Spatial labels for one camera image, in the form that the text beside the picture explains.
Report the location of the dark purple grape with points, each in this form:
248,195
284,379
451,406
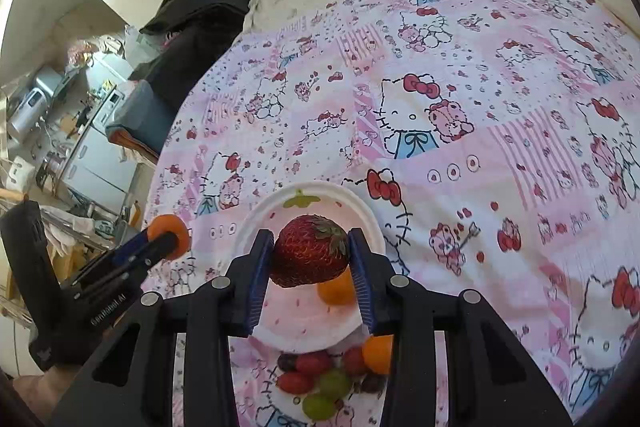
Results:
286,362
372,384

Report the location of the white refrigerator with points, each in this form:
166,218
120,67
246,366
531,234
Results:
95,167

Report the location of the white paper plate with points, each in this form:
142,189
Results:
300,322

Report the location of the white cloth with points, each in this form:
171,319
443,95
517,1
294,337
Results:
65,227

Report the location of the pink printed blanket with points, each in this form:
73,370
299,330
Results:
450,207

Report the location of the red strawberry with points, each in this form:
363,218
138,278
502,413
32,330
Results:
305,252

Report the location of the red cherry tomato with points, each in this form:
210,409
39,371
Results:
295,383
353,361
312,363

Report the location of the wooden rod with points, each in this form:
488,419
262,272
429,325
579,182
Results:
10,194

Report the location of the person's left forearm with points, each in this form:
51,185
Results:
35,394

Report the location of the black cloth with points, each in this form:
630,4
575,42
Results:
200,22

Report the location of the wooden shelf frame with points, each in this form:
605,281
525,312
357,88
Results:
67,264

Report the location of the pale box-shaped appliance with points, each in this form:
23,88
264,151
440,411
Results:
107,69

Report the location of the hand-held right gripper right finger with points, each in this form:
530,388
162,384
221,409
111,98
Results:
361,282

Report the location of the green grape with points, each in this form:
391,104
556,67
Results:
318,407
334,383

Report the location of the blue-grey folded cushion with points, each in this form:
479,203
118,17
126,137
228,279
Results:
140,112

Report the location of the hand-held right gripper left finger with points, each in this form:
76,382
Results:
260,279

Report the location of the small orange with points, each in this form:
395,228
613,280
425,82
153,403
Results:
377,354
335,293
167,223

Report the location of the silver rice cooker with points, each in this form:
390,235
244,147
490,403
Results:
27,109

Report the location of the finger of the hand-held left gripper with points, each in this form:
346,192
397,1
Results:
160,241
125,276

